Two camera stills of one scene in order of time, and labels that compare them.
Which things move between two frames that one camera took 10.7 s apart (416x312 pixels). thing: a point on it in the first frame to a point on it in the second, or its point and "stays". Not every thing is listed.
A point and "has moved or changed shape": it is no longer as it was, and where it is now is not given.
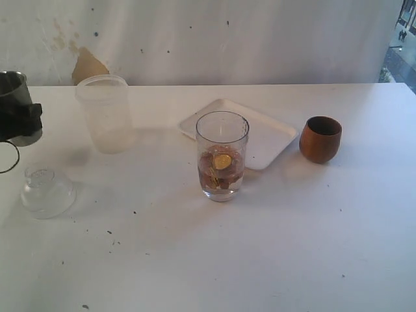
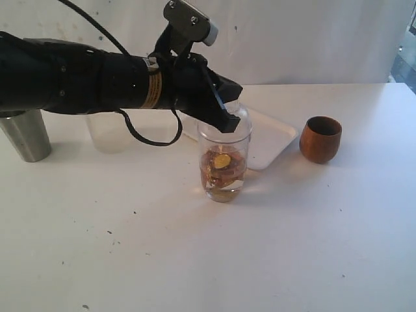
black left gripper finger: [19, 120] to [186, 84]
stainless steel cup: [14, 90] has moved or changed shape
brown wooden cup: [320, 138] stays
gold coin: [222, 161] stays
